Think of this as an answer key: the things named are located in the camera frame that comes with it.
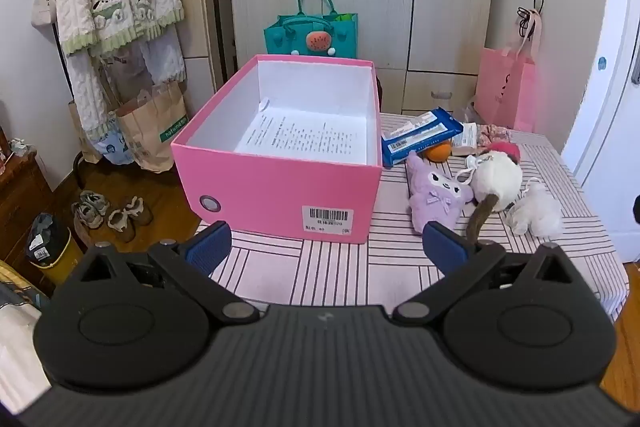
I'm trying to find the blue wet wipes packet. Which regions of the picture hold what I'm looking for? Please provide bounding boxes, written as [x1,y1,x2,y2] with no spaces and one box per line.
[381,107,465,166]

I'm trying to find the white mesh bath sponge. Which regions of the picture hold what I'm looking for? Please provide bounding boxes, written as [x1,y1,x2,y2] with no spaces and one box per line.
[506,177,565,238]

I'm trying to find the pink storage box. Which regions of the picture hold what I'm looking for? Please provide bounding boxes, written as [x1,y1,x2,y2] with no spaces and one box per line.
[170,54,383,247]

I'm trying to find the clear plastic bag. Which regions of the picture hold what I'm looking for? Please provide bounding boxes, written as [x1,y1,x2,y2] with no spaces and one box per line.
[452,97,481,125]

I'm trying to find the white printed shopping bag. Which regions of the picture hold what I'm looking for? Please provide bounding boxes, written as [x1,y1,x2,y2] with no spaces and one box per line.
[92,122,133,165]

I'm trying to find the pairs of shoes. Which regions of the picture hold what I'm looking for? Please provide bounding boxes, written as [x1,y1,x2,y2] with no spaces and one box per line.
[71,190,112,230]

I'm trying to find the floral scrunchie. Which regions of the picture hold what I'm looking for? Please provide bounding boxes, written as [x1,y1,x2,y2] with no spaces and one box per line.
[477,124,512,150]

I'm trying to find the pink fluffy pompom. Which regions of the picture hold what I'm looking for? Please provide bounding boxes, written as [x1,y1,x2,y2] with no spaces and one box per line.
[487,142,521,164]

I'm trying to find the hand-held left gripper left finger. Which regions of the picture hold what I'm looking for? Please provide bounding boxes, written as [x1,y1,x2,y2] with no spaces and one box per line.
[70,221,260,328]

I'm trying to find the yellow trash bin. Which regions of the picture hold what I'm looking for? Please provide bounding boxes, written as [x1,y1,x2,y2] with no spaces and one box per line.
[25,213,83,293]

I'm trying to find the purple plush toy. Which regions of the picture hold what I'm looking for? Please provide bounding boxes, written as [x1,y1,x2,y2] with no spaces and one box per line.
[405,151,475,233]

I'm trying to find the black hair ties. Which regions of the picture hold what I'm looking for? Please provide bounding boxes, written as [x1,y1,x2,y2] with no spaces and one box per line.
[517,0,545,32]

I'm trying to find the white door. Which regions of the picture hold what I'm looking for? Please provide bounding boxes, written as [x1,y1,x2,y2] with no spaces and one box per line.
[560,0,640,265]

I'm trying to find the wooden cabinet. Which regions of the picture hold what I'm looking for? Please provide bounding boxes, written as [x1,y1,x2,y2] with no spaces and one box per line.
[0,142,53,293]

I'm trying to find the white bedding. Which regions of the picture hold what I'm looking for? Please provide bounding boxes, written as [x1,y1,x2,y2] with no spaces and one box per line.
[0,259,51,413]

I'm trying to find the small tissue packet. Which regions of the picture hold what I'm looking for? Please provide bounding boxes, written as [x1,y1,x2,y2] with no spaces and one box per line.
[450,123,480,156]

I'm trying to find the orange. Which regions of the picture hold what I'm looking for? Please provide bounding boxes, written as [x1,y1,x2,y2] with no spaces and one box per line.
[425,142,453,164]

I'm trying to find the printed paper sheet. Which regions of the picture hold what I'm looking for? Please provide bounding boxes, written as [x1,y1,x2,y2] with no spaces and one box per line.
[234,109,368,165]

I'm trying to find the brown paper bag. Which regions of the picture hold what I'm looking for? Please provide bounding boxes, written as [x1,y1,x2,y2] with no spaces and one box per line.
[115,82,191,172]

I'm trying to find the teal tote bag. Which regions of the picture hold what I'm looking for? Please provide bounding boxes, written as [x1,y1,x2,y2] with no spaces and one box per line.
[264,0,359,59]

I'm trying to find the striped tablecloth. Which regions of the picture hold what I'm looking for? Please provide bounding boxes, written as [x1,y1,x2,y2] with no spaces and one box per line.
[192,112,628,323]

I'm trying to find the pink gift bag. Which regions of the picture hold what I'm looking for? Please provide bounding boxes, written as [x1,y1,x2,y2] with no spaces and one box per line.
[474,9,543,132]

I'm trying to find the white cat plush toy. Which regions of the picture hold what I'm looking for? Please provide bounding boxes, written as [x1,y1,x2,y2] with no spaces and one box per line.
[467,152,523,244]

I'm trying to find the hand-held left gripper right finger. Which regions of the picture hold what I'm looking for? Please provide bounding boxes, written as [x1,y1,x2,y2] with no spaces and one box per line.
[392,222,583,328]

